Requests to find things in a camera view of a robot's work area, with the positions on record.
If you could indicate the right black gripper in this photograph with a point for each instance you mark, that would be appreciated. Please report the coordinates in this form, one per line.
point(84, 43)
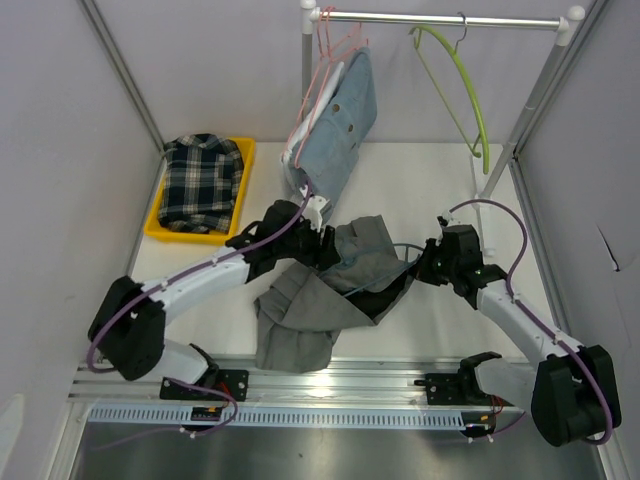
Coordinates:
point(422, 271)

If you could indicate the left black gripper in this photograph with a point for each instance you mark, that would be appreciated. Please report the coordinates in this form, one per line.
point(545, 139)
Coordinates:
point(320, 256)

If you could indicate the grey garment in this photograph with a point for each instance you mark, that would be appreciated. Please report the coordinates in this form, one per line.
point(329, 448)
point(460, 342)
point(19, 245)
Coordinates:
point(300, 317)

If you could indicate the white skirt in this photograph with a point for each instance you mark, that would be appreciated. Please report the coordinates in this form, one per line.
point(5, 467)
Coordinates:
point(303, 130)

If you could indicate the light blue denim skirt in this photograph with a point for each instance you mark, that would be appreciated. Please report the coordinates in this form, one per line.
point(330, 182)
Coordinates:
point(331, 151)

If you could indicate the pink wire hanger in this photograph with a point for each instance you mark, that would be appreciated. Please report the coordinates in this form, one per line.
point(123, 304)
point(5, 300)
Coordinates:
point(334, 52)
point(310, 14)

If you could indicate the blue plastic hanger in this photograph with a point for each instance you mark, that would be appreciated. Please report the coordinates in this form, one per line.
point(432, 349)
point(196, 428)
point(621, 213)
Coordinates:
point(371, 268)

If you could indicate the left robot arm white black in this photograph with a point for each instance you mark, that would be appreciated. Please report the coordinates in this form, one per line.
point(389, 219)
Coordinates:
point(127, 335)

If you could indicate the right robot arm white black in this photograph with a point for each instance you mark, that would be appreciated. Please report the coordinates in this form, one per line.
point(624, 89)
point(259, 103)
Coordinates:
point(568, 389)

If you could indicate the plaid garment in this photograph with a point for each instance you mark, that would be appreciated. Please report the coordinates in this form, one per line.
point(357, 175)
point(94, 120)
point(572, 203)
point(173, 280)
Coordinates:
point(201, 184)

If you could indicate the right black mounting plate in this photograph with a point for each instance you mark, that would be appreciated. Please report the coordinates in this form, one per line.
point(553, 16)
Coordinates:
point(449, 389)

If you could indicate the black mounting plate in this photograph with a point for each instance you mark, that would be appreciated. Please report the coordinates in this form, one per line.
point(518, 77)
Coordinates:
point(449, 389)
point(231, 382)

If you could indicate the yellow plastic tray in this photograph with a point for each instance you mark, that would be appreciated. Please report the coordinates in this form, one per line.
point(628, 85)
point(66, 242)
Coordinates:
point(153, 229)

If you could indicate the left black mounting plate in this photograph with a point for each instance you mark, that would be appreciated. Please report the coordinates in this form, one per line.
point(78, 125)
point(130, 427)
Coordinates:
point(231, 382)

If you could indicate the metal clothes rack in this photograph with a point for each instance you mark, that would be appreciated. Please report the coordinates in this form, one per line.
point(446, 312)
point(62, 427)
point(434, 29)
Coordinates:
point(565, 29)

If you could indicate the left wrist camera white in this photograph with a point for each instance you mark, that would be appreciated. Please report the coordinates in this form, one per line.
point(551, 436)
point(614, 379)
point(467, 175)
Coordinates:
point(312, 208)

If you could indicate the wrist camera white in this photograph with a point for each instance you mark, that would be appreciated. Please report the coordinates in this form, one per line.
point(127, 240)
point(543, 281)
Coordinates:
point(447, 222)
point(312, 208)

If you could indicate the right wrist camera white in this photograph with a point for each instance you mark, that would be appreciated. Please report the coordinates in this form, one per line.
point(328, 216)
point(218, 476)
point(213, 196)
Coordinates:
point(447, 222)

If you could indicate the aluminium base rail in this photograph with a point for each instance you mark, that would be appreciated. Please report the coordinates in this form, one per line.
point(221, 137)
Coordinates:
point(347, 383)

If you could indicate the white slotted cable duct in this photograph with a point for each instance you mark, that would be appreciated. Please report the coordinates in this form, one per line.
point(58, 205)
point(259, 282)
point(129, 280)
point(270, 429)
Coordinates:
point(439, 420)

